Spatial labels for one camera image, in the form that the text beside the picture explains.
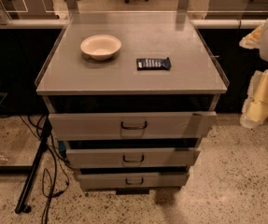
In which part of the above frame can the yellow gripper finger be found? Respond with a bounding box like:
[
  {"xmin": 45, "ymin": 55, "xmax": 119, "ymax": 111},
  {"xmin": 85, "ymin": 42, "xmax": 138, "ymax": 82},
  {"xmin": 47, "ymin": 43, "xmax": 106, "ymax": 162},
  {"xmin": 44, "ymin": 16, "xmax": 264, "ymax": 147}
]
[
  {"xmin": 240, "ymin": 69, "xmax": 268, "ymax": 129},
  {"xmin": 239, "ymin": 25, "xmax": 263, "ymax": 49}
]

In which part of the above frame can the black floor cable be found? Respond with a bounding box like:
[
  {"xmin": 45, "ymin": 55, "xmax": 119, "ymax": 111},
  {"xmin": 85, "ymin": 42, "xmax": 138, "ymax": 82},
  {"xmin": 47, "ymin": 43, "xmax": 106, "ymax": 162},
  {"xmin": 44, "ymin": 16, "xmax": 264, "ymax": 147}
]
[{"xmin": 18, "ymin": 114, "xmax": 76, "ymax": 224}]

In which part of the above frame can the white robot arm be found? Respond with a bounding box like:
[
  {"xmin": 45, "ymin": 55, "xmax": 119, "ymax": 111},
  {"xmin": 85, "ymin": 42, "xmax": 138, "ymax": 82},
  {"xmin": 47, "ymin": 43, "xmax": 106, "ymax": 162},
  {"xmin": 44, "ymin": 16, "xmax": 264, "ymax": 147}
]
[{"xmin": 239, "ymin": 19, "xmax": 268, "ymax": 129}]

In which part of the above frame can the black tripod stand leg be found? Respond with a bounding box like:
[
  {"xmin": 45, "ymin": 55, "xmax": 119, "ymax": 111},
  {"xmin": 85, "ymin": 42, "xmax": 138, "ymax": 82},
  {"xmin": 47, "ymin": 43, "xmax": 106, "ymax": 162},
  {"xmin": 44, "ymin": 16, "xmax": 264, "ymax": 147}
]
[{"xmin": 15, "ymin": 119, "xmax": 51, "ymax": 214}]

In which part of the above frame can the grey drawer cabinet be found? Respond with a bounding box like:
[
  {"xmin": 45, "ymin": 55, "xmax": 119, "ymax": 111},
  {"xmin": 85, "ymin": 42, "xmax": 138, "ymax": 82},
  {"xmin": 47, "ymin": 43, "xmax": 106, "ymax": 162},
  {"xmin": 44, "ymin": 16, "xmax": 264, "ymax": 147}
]
[{"xmin": 35, "ymin": 10, "xmax": 230, "ymax": 195}]

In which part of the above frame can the white horizontal rail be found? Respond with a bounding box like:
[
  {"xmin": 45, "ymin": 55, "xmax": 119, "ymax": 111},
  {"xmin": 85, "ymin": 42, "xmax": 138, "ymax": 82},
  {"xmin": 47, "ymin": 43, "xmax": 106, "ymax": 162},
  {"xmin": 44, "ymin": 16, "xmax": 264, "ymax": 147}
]
[{"xmin": 0, "ymin": 20, "xmax": 265, "ymax": 29}]

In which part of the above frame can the white bowl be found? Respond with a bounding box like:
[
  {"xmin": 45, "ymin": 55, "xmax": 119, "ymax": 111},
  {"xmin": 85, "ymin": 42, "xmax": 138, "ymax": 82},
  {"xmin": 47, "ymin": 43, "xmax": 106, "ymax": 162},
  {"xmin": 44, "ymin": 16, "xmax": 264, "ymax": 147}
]
[{"xmin": 80, "ymin": 35, "xmax": 121, "ymax": 61}]

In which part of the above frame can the grey drawer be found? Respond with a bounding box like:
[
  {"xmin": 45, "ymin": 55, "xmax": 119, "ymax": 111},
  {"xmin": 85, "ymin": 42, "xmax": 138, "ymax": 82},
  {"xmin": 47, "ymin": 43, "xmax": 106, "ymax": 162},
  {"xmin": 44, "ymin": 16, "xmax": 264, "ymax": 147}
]
[
  {"xmin": 66, "ymin": 147, "xmax": 200, "ymax": 169},
  {"xmin": 78, "ymin": 172, "xmax": 189, "ymax": 190},
  {"xmin": 49, "ymin": 111, "xmax": 217, "ymax": 141}
]

